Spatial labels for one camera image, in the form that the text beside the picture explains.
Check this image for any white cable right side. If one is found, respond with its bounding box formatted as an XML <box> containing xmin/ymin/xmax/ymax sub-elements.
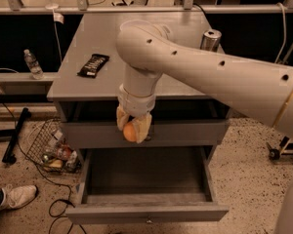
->
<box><xmin>274</xmin><ymin>2</ymin><xmax>288</xmax><ymax>65</ymax></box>

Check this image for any clear plastic water bottle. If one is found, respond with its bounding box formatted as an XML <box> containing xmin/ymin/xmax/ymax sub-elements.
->
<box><xmin>23</xmin><ymin>49</ymin><xmax>44</xmax><ymax>80</ymax></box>

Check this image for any wire basket with items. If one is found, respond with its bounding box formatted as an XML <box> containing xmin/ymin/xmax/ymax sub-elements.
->
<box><xmin>27</xmin><ymin>119</ymin><xmax>81</xmax><ymax>173</ymax></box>

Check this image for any open grey lower drawer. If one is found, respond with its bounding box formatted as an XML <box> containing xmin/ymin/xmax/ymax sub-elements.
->
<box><xmin>65</xmin><ymin>147</ymin><xmax>229</xmax><ymax>224</ymax></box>

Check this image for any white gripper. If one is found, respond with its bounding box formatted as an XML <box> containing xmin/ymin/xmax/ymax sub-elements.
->
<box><xmin>116</xmin><ymin>84</ymin><xmax>156</xmax><ymax>143</ymax></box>

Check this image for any white hanging cable with tag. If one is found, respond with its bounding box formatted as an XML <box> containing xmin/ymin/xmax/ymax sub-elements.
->
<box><xmin>39</xmin><ymin>0</ymin><xmax>65</xmax><ymax>64</ymax></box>

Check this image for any black cable on floor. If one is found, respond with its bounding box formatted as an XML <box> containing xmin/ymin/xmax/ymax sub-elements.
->
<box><xmin>0</xmin><ymin>67</ymin><xmax>88</xmax><ymax>234</ymax></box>

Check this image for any closed grey upper drawer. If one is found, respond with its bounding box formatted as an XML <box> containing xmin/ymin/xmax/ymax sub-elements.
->
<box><xmin>61</xmin><ymin>120</ymin><xmax>229</xmax><ymax>149</ymax></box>

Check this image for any black snack bar wrapper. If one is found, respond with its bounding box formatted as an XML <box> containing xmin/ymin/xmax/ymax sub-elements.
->
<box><xmin>77</xmin><ymin>54</ymin><xmax>109</xmax><ymax>78</ymax></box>

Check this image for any orange fruit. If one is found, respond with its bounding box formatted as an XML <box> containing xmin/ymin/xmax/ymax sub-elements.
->
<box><xmin>123</xmin><ymin>122</ymin><xmax>137</xmax><ymax>142</ymax></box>

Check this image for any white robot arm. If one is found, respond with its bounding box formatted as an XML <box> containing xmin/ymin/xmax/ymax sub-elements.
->
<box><xmin>116</xmin><ymin>20</ymin><xmax>293</xmax><ymax>143</ymax></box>

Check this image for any white sneaker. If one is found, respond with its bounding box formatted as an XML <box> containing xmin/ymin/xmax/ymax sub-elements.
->
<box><xmin>0</xmin><ymin>184</ymin><xmax>38</xmax><ymax>211</ymax></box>

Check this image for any grey wooden drawer cabinet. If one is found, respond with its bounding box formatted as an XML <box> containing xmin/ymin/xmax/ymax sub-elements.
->
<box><xmin>47</xmin><ymin>11</ymin><xmax>247</xmax><ymax>156</ymax></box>

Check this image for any black metal stand leg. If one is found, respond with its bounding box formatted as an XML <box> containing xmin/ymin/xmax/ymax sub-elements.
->
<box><xmin>2</xmin><ymin>107</ymin><xmax>31</xmax><ymax>165</ymax></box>

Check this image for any silver blue drink can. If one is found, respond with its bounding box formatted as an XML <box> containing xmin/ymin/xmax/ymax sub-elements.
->
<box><xmin>200</xmin><ymin>29</ymin><xmax>222</xmax><ymax>52</ymax></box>

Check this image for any black wheeled cart frame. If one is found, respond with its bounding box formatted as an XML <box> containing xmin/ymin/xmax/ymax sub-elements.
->
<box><xmin>267</xmin><ymin>136</ymin><xmax>293</xmax><ymax>160</ymax></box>

